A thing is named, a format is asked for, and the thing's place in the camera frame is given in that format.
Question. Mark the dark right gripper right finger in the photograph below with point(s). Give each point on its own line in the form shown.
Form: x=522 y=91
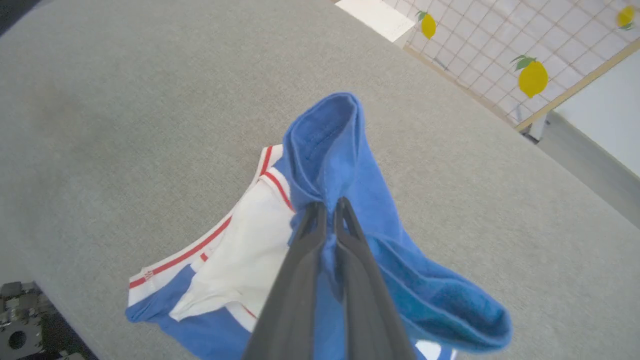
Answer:
x=365 y=300

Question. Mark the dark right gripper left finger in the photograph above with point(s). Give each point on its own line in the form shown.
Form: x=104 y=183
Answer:
x=295 y=300

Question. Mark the blue basketball jersey shirt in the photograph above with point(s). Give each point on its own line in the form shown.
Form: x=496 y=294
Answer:
x=340 y=160

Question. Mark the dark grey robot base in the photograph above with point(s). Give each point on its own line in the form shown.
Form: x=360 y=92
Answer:
x=30 y=320

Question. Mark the grey fabric sofa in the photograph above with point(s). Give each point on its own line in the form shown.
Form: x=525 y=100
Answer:
x=150 y=125

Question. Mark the grey metal screen foot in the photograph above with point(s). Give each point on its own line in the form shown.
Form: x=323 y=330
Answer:
x=537 y=127

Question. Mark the white box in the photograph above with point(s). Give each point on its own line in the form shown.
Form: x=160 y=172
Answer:
x=375 y=15

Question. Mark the lemon print grid screen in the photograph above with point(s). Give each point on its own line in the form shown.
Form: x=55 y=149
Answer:
x=500 y=45

